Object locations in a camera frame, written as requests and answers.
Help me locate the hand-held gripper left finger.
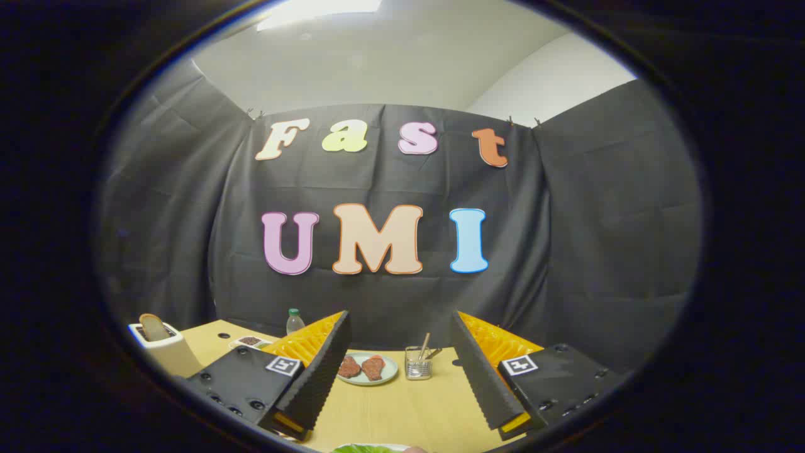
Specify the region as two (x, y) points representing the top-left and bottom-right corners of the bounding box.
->
(186, 310), (353, 442)

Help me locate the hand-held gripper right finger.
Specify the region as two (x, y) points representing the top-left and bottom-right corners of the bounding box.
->
(449, 310), (623, 441)

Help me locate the toasted bread slice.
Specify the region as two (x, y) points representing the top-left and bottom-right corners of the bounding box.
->
(139, 313), (172, 342)

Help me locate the small pale blue plate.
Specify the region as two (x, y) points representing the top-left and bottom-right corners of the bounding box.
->
(336, 352), (399, 386)

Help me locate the large white plate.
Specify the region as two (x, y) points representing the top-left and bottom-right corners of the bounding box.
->
(330, 442), (428, 453)

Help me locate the black backdrop cloth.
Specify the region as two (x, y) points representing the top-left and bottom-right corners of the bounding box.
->
(94, 60), (704, 378)

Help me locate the white toaster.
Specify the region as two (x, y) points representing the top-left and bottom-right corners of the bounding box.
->
(128, 321), (203, 378)

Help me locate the wire mesh utensil holder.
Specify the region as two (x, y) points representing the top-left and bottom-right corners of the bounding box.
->
(404, 345), (433, 381)

